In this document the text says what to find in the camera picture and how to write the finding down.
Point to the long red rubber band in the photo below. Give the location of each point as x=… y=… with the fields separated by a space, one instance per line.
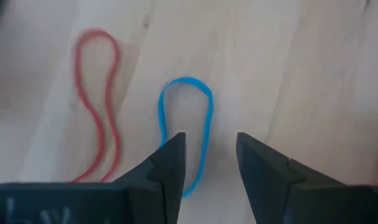
x=97 y=31

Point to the wide blue rubber band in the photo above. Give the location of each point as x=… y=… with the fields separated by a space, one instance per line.
x=189 y=80

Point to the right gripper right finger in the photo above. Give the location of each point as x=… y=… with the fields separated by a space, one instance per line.
x=270 y=186

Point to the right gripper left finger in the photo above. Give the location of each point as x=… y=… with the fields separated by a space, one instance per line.
x=164 y=186

